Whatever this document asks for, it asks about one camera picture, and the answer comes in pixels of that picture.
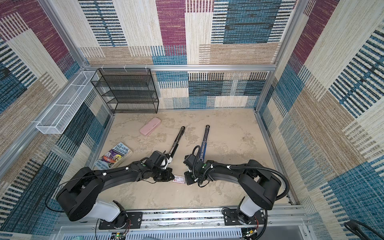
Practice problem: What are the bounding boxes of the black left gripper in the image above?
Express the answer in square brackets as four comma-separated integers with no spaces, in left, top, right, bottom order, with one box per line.
[151,167,176,181]

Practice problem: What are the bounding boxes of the red white staple box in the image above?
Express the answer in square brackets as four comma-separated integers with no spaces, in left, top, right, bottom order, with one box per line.
[173,176,186,184]

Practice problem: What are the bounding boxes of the blue stapler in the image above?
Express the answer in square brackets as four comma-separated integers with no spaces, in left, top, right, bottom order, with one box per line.
[199,125,210,162]

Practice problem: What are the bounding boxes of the black stapler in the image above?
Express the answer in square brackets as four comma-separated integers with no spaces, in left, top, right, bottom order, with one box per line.
[164,126,186,168]

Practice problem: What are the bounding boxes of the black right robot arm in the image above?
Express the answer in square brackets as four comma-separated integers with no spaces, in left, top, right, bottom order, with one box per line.
[184,155,290,225]

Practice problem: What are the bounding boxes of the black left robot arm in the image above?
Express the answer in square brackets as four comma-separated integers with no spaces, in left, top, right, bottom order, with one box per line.
[56,161,175,222]

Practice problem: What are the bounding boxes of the colourful paperback book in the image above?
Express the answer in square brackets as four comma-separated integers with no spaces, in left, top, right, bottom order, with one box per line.
[94,142,133,170]

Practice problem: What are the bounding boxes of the pink pencil case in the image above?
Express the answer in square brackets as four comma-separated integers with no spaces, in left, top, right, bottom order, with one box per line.
[140,117,162,136]

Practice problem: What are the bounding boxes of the black mesh shelf rack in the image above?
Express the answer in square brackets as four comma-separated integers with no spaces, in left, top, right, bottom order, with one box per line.
[91,68,159,114]

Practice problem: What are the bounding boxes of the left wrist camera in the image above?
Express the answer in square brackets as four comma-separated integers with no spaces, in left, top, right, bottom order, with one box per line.
[146,151,173,169]

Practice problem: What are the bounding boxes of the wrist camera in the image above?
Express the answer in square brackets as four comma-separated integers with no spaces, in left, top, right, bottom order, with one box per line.
[146,151,173,169]
[183,154,199,171]

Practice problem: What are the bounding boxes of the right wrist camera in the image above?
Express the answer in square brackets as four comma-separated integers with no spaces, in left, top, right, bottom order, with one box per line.
[183,154,199,171]

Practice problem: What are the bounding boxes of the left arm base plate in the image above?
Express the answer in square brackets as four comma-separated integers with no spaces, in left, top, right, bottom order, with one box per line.
[98,212,143,230]

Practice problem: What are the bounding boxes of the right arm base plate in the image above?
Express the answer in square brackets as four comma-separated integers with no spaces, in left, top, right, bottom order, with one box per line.
[221,208,266,226]

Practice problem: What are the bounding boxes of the black corrugated cable conduit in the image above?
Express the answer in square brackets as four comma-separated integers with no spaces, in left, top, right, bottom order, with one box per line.
[191,145,291,240]

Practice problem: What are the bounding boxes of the aluminium front rail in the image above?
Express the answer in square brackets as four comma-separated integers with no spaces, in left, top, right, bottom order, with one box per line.
[50,204,316,240]

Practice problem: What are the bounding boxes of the white wire mesh basket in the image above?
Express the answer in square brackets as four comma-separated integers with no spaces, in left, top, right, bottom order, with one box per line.
[36,71,95,135]

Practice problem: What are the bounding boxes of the black cable bottom right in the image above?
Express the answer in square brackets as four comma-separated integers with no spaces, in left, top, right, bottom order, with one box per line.
[343,219,384,240]

